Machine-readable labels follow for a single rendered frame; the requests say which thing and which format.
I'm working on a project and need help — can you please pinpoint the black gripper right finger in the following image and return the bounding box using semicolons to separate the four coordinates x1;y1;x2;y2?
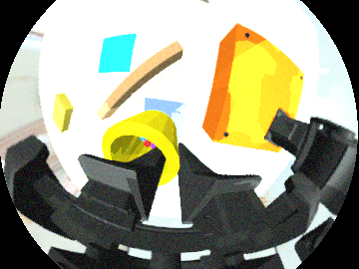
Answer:
177;142;262;225

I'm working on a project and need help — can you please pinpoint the cream long flat bar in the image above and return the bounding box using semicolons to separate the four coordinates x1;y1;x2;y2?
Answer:
96;40;183;122

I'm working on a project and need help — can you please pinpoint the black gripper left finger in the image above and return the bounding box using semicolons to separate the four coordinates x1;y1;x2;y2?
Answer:
77;146;167;222

